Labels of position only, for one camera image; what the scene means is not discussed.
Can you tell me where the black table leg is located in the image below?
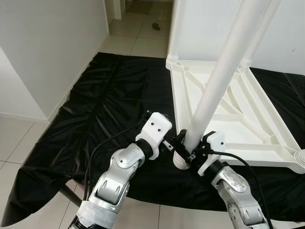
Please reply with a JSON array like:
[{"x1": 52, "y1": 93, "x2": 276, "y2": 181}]
[{"x1": 60, "y1": 184, "x2": 84, "y2": 208}]

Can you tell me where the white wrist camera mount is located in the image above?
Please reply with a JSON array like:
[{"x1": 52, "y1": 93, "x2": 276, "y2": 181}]
[
  {"x1": 136, "y1": 112, "x2": 173, "y2": 148},
  {"x1": 198, "y1": 131, "x2": 225, "y2": 176}
]

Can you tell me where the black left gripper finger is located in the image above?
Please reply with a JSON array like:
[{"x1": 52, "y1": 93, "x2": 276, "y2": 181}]
[{"x1": 174, "y1": 130, "x2": 187, "y2": 152}]

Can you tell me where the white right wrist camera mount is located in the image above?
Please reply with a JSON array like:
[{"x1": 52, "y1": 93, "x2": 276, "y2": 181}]
[{"x1": 198, "y1": 131, "x2": 225, "y2": 176}]

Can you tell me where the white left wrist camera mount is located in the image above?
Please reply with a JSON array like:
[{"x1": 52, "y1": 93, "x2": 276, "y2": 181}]
[{"x1": 136, "y1": 112, "x2": 173, "y2": 148}]

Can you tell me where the brown door mat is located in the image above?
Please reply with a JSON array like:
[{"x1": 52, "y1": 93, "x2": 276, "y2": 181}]
[{"x1": 126, "y1": 0, "x2": 153, "y2": 14}]

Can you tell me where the black table cloth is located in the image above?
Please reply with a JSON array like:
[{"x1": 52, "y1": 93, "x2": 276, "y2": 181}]
[{"x1": 0, "y1": 52, "x2": 305, "y2": 227}]

